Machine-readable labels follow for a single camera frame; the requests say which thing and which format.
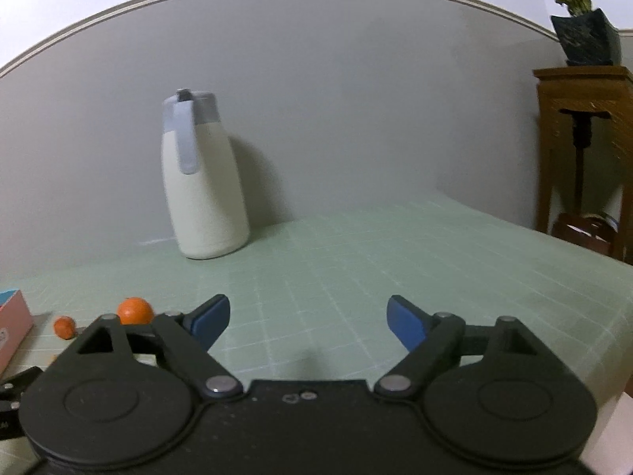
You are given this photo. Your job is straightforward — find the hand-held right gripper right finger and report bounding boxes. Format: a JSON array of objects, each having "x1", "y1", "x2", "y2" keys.
[{"x1": 373, "y1": 294, "x2": 559, "y2": 399}]

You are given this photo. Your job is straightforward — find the green grid tablecloth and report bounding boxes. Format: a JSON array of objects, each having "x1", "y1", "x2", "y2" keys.
[{"x1": 0, "y1": 193, "x2": 633, "y2": 407}]

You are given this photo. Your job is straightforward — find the white jug with grey lid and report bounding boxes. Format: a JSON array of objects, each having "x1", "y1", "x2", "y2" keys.
[{"x1": 161, "y1": 88, "x2": 249, "y2": 260}]

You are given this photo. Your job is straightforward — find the orange mandarin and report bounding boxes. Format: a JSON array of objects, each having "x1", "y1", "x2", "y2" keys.
[{"x1": 117, "y1": 297, "x2": 154, "y2": 326}]

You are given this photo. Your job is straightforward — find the wooden plant stand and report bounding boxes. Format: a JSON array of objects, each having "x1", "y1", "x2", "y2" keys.
[{"x1": 533, "y1": 65, "x2": 633, "y2": 263}]

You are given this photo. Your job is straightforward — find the colourful cardboard box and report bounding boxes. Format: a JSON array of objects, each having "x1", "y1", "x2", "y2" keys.
[{"x1": 0, "y1": 288, "x2": 34, "y2": 374}]

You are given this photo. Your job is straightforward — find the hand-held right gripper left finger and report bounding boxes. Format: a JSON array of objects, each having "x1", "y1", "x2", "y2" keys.
[{"x1": 54, "y1": 294, "x2": 243, "y2": 399}]

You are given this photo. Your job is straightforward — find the dark brown container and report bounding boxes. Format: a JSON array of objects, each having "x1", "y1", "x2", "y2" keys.
[{"x1": 551, "y1": 213, "x2": 621, "y2": 258}]

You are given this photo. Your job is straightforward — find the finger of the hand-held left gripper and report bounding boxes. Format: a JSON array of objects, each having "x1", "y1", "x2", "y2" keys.
[{"x1": 0, "y1": 366, "x2": 44, "y2": 407}]

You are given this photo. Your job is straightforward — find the potted green plant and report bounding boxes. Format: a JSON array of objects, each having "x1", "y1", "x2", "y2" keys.
[{"x1": 548, "y1": 0, "x2": 622, "y2": 67}]

